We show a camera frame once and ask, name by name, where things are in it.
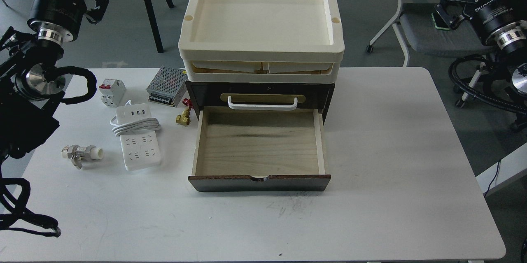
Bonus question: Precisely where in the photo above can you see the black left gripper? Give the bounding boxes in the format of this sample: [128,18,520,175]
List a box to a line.
[28,0,109,42]

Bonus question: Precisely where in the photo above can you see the cream plastic tray top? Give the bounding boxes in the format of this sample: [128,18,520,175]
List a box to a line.
[177,0,345,63]

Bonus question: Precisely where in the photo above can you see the white drawer handle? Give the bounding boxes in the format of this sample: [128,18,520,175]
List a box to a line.
[227,96,298,111]

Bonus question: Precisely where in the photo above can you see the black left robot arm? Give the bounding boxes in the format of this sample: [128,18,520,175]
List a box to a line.
[0,0,109,160]

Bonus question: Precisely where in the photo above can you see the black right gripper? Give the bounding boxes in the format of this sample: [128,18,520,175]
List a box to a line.
[435,0,526,46]

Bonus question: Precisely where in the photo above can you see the white circuit breaker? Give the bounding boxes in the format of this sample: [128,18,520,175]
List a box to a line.
[98,79,126,107]

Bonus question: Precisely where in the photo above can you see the black corrugated cable hose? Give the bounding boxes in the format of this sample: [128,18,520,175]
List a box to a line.
[0,177,61,238]

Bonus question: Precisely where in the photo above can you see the cream plastic tray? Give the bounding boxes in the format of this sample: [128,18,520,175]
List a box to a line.
[177,0,345,63]
[183,59,340,84]

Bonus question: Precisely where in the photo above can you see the green case smartphone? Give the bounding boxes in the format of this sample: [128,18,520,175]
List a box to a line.
[431,12,450,31]

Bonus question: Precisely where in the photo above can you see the cream plastic tray lower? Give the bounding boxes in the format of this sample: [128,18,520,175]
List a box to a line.
[183,59,340,84]

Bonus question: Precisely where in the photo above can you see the metal mesh power supply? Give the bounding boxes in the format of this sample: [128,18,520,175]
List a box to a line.
[147,66,187,107]

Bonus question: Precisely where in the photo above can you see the steel valve white ends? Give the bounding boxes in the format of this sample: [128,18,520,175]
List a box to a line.
[61,145,104,170]

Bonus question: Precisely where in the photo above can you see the open wooden drawer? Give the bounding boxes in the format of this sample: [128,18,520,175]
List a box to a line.
[188,107,331,192]

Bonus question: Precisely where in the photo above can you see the grey office chair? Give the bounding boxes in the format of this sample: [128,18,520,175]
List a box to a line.
[366,0,497,66]

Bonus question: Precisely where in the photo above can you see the white power strip with cable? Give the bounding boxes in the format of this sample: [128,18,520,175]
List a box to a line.
[110,100,162,171]

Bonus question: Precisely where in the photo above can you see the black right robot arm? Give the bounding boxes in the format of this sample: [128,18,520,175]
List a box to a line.
[436,0,526,132]

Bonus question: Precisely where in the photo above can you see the brass valve red handle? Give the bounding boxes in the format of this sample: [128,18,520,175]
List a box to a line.
[175,98,194,126]

